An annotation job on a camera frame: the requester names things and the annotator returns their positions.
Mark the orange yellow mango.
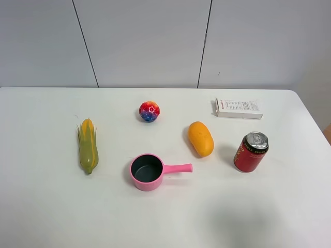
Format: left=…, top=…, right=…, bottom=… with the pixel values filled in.
left=188, top=121, right=214, bottom=157

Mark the red soda can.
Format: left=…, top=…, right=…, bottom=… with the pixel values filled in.
left=233, top=131, right=269, bottom=173

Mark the green yellow toy corn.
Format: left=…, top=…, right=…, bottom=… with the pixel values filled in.
left=77, top=118, right=99, bottom=175

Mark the pink toy saucepan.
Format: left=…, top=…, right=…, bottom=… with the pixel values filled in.
left=130, top=153, right=193, bottom=191

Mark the multicolour star ball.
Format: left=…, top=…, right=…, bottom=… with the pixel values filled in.
left=139, top=101, right=160, bottom=122

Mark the white printed carton box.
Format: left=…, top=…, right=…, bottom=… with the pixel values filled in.
left=215, top=98, right=263, bottom=119

